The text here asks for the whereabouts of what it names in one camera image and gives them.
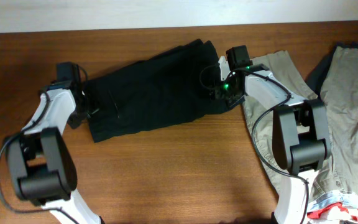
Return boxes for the black shorts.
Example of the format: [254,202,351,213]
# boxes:
[85,39,244,142]

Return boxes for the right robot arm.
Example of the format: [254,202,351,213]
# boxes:
[205,45,331,223]

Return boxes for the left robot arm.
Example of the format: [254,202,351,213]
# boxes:
[0,62,104,224]

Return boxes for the dark garment under pile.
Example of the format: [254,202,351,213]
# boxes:
[305,42,358,99]

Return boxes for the beige khaki shorts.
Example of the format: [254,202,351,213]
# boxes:
[253,47,358,212]

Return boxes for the red and white garment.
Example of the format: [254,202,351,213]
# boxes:
[306,190,358,224]

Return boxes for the right black cable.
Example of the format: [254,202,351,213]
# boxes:
[198,63,310,224]

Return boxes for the black cable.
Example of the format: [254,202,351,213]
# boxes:
[198,63,310,224]
[0,65,90,224]

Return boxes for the left black cable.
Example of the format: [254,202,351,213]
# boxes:
[0,65,90,224]

